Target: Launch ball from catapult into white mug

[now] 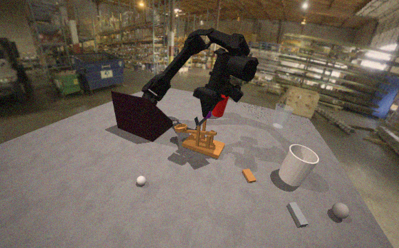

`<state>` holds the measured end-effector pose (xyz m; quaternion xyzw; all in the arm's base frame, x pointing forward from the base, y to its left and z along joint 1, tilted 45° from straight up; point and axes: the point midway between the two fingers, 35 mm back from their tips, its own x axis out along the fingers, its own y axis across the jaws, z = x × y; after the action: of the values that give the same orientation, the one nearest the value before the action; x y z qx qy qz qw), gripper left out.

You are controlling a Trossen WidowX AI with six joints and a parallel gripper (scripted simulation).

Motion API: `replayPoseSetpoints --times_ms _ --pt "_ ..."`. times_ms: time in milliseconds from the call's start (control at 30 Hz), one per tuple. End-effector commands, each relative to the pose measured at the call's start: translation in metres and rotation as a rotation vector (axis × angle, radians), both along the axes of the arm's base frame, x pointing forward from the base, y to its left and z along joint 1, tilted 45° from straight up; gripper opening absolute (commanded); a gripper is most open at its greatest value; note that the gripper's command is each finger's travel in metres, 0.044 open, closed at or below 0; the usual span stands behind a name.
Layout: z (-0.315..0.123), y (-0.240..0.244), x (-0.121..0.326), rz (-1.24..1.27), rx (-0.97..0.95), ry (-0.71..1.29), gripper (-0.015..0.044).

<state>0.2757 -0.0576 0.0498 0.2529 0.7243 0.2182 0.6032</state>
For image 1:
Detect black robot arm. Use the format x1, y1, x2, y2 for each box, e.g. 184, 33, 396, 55
141, 28, 258, 105

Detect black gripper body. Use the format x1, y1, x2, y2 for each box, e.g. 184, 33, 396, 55
193, 68, 230, 104

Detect small white ball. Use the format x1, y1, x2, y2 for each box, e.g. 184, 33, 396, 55
137, 176, 146, 185

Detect red plastic cup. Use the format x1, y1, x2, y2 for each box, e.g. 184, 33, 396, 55
212, 94, 229, 117

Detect beige ball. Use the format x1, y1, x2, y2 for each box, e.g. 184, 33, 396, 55
332, 203, 349, 219

